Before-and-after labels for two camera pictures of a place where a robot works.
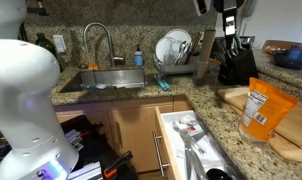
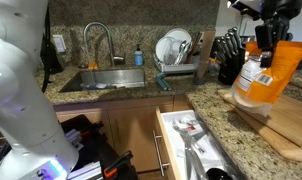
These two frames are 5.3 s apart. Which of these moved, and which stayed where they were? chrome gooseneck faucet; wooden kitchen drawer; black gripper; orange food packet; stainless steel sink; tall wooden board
Moved: black gripper; orange food packet
Stayed: stainless steel sink; chrome gooseneck faucet; tall wooden board; wooden kitchen drawer
